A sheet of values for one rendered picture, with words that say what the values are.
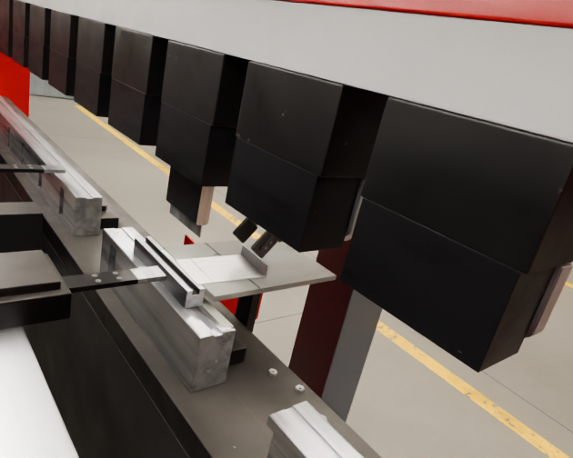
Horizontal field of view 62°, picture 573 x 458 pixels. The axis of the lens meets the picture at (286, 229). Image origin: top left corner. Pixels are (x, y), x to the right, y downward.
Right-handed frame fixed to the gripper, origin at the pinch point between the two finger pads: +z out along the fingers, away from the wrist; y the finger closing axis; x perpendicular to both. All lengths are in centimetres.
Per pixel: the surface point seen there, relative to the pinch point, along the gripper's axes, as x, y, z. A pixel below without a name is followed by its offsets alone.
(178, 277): -6.9, 1.3, 12.9
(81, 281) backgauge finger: -18.1, 0.3, 21.6
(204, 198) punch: -15.5, 4.1, 1.6
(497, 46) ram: -33, 42, -16
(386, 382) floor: 168, -48, -3
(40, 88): 142, -764, 4
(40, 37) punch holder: -30, -74, -3
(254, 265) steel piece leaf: 4.1, 0.5, 3.3
